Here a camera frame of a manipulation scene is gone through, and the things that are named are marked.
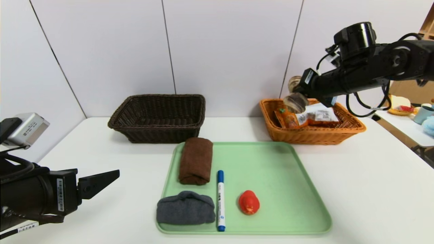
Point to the light green plastic tray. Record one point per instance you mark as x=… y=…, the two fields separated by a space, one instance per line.
x=281 y=189

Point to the small red object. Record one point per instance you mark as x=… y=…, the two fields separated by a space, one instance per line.
x=404 y=109

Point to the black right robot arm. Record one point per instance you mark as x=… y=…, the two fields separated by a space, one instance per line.
x=359 y=78

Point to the white side table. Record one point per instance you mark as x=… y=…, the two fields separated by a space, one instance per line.
x=400 y=127

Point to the pale bread slice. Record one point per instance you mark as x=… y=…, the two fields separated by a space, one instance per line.
x=400 y=101

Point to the marbled bread roll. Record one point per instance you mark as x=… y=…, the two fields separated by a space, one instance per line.
x=295 y=102

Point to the yellow shallow dish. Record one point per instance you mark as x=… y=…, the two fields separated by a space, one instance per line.
x=393 y=112

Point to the dark brown wicker basket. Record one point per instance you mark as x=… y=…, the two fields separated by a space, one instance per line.
x=142 y=115

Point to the grey towel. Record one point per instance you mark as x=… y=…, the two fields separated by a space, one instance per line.
x=184 y=208

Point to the small red toy fruit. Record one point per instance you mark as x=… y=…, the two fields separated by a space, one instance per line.
x=248 y=202

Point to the blue white marker pen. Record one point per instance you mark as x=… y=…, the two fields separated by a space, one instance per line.
x=220 y=200

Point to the light blue plush toy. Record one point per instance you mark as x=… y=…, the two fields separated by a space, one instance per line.
x=429 y=127

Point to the brown towel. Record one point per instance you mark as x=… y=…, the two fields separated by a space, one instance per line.
x=196 y=161

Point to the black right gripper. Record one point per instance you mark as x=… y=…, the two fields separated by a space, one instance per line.
x=309 y=79

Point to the teal mug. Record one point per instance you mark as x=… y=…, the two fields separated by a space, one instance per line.
x=423 y=115

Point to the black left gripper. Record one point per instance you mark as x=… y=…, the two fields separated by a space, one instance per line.
x=65 y=194

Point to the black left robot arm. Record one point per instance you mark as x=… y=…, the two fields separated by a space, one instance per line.
x=20 y=200

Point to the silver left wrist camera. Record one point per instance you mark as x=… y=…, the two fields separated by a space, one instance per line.
x=27 y=130

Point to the orange snack bag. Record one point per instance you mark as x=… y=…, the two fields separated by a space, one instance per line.
x=315 y=117

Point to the orange wicker basket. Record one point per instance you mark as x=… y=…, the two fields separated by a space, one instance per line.
x=315 y=135

